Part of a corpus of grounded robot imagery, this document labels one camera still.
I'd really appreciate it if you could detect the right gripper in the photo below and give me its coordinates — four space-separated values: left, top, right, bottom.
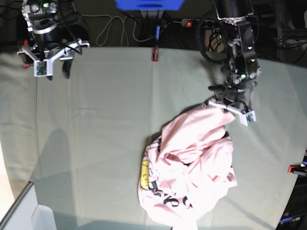
17 39 90 81

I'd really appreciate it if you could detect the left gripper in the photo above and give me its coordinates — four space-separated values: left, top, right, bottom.
208 83 257 126

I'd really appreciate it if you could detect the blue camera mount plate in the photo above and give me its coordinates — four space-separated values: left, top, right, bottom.
115 0 184 11

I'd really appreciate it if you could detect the red black clamp centre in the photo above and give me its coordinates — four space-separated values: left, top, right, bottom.
151 25 160 62

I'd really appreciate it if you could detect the red black clamp left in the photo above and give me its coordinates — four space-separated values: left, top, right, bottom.
19 53 33 67

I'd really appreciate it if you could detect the green table cloth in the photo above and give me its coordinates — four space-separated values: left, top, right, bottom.
0 47 307 230

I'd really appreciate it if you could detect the pink t-shirt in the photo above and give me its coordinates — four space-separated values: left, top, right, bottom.
138 105 237 230

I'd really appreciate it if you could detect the red black clamp right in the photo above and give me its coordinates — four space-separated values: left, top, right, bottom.
288 162 307 177

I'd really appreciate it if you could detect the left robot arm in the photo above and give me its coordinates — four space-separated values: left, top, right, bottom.
196 0 261 126

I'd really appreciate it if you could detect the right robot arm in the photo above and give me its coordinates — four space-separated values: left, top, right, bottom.
17 0 90 80

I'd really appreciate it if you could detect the black power strip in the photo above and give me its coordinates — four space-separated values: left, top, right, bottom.
181 19 219 30

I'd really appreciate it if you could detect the white cable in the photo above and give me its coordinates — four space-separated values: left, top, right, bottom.
69 0 156 46

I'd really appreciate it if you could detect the white plastic bin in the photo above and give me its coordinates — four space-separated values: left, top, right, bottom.
0 182 57 230

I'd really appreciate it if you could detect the red black clamp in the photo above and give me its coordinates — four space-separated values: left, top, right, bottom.
288 162 307 177
151 25 160 62
19 53 33 67

